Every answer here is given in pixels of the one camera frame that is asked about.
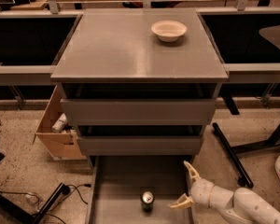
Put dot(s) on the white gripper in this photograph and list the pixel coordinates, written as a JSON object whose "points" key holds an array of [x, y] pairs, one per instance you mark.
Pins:
{"points": [[202, 190]]}

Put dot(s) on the green soda can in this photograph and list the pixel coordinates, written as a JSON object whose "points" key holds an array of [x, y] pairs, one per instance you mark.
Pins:
{"points": [[147, 201]]}

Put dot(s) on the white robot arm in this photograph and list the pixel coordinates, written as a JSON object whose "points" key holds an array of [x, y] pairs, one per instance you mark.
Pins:
{"points": [[242, 206]]}

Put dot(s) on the open bottom grey drawer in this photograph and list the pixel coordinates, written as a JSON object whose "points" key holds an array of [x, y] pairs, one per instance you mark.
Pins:
{"points": [[119, 181]]}

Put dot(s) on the middle grey drawer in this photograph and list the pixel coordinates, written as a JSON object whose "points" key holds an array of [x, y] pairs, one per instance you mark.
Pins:
{"points": [[140, 145]]}

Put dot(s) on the grey drawer cabinet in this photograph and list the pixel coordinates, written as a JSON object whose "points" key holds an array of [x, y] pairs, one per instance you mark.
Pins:
{"points": [[144, 91]]}

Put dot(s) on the top grey drawer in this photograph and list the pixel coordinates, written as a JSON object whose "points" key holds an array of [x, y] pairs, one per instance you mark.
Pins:
{"points": [[137, 112]]}

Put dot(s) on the black stand leg right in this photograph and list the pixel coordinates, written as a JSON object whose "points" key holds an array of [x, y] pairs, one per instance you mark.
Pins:
{"points": [[244, 179]]}

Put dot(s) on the black stand leg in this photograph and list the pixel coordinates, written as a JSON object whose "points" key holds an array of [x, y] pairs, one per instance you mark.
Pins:
{"points": [[35, 209], [244, 179]]}

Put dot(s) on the wooden box on floor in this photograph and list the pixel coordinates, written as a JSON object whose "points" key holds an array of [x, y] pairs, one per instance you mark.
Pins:
{"points": [[63, 145]]}

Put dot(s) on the white bottle in box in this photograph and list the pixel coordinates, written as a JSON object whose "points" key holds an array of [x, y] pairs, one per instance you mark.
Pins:
{"points": [[59, 124]]}

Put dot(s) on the white paper bowl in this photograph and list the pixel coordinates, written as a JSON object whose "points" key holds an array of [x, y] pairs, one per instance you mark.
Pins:
{"points": [[168, 31]]}

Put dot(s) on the black stand leg left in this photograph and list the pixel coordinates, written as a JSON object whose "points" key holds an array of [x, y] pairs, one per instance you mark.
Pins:
{"points": [[35, 209]]}

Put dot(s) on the grey metal rail frame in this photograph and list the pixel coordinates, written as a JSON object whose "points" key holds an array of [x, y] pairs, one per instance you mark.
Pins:
{"points": [[21, 72]]}

